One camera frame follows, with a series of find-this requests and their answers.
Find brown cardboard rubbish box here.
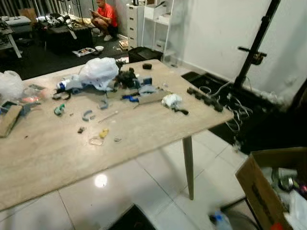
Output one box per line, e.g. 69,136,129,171
235,147,307,230

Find black tripod stand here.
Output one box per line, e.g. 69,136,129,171
233,0,282,90

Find grey table leg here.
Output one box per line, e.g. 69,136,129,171
182,136,195,201

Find clear plastic water bottle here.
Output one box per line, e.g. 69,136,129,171
209,210,234,230

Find flat cardboard piece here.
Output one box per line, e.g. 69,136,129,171
137,91,169,105

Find beige wooden table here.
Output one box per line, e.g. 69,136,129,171
0,58,234,211

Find black storage crate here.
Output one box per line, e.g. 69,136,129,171
127,46,164,64

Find white shelf rack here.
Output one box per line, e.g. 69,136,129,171
141,0,175,61

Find small blue tool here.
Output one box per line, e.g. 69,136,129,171
121,94,140,104

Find black machine part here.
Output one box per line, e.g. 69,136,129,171
117,68,140,90

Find white drawer cabinet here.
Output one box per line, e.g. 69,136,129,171
126,3,145,49

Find thin beige stick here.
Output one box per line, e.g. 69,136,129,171
98,111,119,124

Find grey blue plastic part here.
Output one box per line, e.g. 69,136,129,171
98,98,110,110

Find large white plastic bag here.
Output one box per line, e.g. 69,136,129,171
79,57,120,91

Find clear plastic wrapper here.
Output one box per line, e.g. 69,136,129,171
88,136,105,147

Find grey curved plastic part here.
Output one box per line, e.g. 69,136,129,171
82,109,96,122

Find person in red shirt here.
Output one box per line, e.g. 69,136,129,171
91,0,118,42

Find white tray with items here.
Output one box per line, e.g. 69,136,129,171
72,46,97,58

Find white bottle with blue cap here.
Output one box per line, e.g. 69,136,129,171
56,78,84,92

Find small green object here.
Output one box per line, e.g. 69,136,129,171
53,103,66,117

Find black cluttered side table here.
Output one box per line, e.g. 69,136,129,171
37,13,94,54

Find red flat item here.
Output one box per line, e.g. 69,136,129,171
22,95,42,104

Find small brown cardboard box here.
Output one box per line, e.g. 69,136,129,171
0,105,23,138

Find clear crumpled plastic bag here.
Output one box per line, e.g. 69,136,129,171
0,70,24,102

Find grey equipment case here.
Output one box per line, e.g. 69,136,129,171
0,15,32,35

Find white tangled cables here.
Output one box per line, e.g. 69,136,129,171
199,81,253,133

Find white gadget with black handle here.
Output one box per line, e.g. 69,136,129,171
161,93,189,116

